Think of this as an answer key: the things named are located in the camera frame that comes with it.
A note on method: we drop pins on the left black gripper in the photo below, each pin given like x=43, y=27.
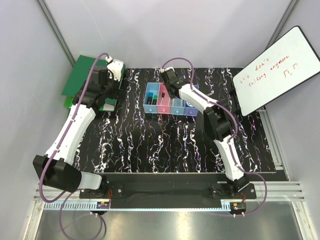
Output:
x=119, y=94

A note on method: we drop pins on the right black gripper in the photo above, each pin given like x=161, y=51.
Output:
x=172, y=96

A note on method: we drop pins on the teal blue bin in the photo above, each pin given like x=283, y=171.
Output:
x=177, y=107

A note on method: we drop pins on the green sharpener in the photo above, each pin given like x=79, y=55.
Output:
x=155, y=99

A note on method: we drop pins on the light blue bin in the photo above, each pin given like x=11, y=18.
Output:
x=154, y=88

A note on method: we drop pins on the purple bin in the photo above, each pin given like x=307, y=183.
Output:
x=189, y=109

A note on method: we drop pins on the green ring binder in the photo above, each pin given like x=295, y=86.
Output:
x=78, y=77

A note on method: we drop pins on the white marker pen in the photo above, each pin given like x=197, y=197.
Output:
x=162, y=98

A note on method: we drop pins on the pink bin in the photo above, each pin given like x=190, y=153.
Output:
x=165, y=109

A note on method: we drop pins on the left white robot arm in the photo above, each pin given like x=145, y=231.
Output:
x=55, y=168

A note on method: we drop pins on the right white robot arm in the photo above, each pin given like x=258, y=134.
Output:
x=219, y=124

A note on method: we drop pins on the black marble mat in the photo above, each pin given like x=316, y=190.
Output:
x=128, y=140

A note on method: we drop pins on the white board with writing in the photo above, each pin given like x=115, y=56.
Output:
x=287, y=63

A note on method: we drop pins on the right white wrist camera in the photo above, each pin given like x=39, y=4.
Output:
x=169, y=69

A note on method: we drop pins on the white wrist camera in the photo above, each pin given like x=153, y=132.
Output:
x=169, y=69
x=117, y=67

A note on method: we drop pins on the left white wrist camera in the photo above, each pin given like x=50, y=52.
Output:
x=117, y=67

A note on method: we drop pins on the aluminium frame rail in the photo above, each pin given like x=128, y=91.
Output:
x=44, y=8

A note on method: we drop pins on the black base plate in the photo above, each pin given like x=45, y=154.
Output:
x=168, y=192

